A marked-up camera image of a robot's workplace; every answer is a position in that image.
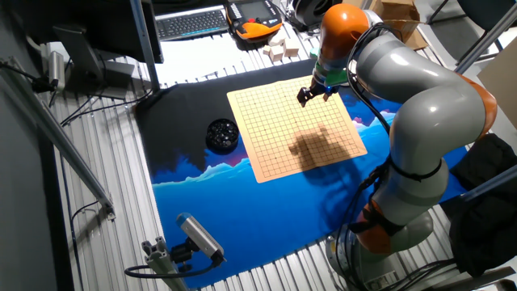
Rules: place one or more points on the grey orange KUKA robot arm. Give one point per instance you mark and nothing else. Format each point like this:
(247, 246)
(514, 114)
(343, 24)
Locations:
(436, 113)

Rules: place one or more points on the flat cardboard sheet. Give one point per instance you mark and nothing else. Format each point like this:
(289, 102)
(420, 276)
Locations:
(416, 40)

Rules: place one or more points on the black round spool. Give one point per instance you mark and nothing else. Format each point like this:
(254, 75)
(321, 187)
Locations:
(311, 12)

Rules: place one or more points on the short aluminium profile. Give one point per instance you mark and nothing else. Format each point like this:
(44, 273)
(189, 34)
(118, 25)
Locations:
(161, 262)

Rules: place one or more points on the black camera ball mount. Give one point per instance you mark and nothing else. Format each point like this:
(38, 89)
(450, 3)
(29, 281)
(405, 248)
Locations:
(182, 254)

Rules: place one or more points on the green grey wrist mount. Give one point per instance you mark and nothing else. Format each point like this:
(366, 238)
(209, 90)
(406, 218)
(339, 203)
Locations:
(337, 77)

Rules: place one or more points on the brown cardboard box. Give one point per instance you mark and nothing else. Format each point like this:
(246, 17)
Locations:
(398, 16)

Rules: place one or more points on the white paper sheet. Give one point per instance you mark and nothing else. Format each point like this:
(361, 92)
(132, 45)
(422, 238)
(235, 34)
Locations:
(202, 56)

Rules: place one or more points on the grey cylindrical device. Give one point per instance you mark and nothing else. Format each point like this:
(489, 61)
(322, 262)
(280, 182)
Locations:
(56, 70)

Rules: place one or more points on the dark office chair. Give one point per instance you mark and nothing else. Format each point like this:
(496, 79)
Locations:
(484, 12)

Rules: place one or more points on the orange black teach pendant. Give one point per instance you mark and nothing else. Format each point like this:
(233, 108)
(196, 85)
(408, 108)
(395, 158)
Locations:
(254, 20)

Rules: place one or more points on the black bowl of black stones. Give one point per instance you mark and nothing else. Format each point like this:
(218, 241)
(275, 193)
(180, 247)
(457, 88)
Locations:
(222, 135)

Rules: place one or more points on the small wooden block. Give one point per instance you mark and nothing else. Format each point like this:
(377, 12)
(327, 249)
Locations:
(266, 50)

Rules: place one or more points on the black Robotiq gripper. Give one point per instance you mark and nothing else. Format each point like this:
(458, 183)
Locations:
(321, 89)

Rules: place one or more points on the medium wooden cube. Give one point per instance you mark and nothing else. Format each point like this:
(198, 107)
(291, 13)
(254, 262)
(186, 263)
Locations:
(276, 53)

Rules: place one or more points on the aluminium frame post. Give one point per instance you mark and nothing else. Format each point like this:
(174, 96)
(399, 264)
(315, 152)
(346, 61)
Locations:
(143, 40)

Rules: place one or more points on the grey depth camera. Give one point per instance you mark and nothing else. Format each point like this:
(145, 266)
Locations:
(200, 236)

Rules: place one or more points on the tan Go board sheet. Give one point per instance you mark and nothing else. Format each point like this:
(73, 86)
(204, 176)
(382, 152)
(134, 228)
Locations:
(274, 133)

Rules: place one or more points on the black computer keyboard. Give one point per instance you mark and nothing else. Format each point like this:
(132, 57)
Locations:
(192, 24)

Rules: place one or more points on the long aluminium frame bar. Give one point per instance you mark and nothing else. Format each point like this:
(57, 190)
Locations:
(493, 184)
(476, 279)
(484, 40)
(60, 137)

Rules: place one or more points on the black bag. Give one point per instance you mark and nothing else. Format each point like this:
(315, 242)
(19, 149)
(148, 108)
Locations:
(484, 210)

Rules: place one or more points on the black computer monitor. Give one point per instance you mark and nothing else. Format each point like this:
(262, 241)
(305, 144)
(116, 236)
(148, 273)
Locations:
(101, 24)

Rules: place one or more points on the tan flat panel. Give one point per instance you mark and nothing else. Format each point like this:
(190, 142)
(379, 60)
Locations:
(501, 89)

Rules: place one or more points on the blue and black table mat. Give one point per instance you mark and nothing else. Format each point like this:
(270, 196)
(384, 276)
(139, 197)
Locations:
(242, 218)

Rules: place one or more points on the white rounded block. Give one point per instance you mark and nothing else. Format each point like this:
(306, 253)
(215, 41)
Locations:
(278, 38)

